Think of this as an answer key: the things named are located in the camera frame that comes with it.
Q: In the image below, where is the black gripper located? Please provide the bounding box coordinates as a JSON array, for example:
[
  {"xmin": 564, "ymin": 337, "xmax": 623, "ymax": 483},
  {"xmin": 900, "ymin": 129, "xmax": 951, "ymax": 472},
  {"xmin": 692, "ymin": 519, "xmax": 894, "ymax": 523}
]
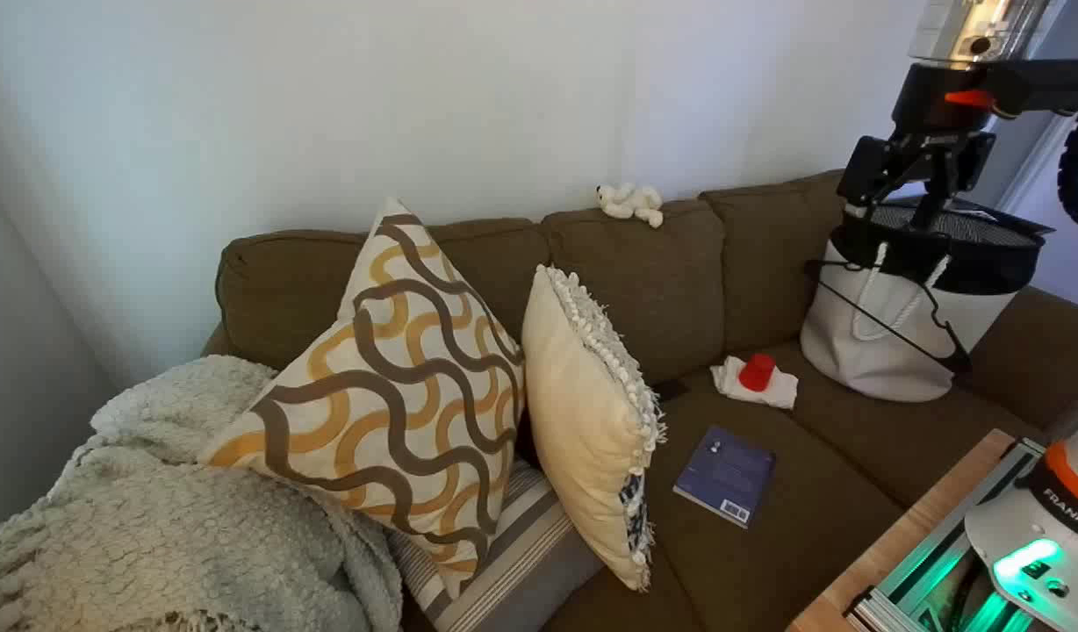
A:
[{"xmin": 835, "ymin": 129, "xmax": 995, "ymax": 224}]

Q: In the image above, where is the white teddy bear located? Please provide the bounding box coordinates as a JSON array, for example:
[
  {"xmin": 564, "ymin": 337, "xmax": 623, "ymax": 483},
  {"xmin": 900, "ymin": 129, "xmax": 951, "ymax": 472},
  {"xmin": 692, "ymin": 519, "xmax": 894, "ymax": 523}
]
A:
[{"xmin": 597, "ymin": 182, "xmax": 663, "ymax": 227}]

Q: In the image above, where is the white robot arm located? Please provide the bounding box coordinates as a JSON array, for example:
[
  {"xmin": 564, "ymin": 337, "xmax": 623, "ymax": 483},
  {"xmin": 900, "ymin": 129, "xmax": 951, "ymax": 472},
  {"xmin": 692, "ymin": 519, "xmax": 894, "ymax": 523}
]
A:
[{"xmin": 838, "ymin": 0, "xmax": 1078, "ymax": 227}]

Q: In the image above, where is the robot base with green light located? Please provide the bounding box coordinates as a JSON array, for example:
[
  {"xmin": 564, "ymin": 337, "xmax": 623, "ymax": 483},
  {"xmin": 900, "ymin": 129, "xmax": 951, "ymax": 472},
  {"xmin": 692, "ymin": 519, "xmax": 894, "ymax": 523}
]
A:
[{"xmin": 845, "ymin": 427, "xmax": 1078, "ymax": 632}]

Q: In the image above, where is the brown fabric couch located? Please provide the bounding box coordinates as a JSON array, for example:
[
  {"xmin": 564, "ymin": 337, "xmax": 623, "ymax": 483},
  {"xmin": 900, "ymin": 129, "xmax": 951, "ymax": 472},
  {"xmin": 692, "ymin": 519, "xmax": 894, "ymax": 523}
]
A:
[{"xmin": 214, "ymin": 176, "xmax": 1078, "ymax": 632}]

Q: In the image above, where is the grey striped cushion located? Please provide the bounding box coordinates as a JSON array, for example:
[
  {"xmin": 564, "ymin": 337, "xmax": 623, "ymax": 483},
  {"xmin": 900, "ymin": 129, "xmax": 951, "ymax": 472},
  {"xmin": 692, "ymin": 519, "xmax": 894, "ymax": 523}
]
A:
[{"xmin": 389, "ymin": 459, "xmax": 601, "ymax": 632}]

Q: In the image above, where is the white and black tote bag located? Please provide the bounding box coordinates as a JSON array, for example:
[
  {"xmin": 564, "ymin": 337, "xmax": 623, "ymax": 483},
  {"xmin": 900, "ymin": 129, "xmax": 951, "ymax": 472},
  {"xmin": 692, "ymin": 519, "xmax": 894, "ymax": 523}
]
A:
[{"xmin": 801, "ymin": 200, "xmax": 1047, "ymax": 405}]

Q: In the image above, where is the white cloth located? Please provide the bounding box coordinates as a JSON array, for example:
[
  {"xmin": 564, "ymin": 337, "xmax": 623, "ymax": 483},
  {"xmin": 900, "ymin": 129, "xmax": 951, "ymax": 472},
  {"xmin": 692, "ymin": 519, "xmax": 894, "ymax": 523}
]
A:
[{"xmin": 708, "ymin": 354, "xmax": 797, "ymax": 411}]

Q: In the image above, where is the red small object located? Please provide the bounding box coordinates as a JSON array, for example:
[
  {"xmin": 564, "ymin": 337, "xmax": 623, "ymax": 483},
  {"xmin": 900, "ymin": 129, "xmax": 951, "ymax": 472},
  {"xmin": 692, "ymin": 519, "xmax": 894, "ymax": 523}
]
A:
[{"xmin": 736, "ymin": 354, "xmax": 777, "ymax": 392}]

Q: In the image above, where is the blue book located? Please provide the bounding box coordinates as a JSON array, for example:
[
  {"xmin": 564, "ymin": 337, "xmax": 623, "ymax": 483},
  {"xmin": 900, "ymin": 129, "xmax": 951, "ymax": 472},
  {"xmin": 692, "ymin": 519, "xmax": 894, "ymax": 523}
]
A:
[{"xmin": 673, "ymin": 425, "xmax": 777, "ymax": 531}]

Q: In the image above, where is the cream fringed throw pillow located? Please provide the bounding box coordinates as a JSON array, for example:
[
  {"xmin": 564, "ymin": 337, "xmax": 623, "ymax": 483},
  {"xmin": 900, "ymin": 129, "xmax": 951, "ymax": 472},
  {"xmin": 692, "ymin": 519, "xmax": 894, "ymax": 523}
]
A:
[{"xmin": 525, "ymin": 262, "xmax": 667, "ymax": 592}]

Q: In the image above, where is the wooden table edge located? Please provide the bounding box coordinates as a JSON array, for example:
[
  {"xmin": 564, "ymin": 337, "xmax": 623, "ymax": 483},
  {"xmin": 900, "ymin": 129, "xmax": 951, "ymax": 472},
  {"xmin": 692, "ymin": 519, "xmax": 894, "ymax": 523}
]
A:
[{"xmin": 786, "ymin": 427, "xmax": 1014, "ymax": 632}]

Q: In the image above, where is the wavy patterned throw pillow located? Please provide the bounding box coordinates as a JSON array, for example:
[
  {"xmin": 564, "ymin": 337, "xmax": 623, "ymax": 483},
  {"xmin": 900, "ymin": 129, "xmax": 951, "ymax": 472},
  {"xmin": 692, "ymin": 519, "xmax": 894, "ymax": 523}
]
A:
[{"xmin": 205, "ymin": 200, "xmax": 527, "ymax": 597}]

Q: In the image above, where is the grey knitted blanket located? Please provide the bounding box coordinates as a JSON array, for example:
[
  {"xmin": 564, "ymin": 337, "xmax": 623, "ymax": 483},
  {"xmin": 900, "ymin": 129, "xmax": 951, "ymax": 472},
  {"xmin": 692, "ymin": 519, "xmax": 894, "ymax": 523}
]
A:
[{"xmin": 0, "ymin": 354, "xmax": 403, "ymax": 632}]

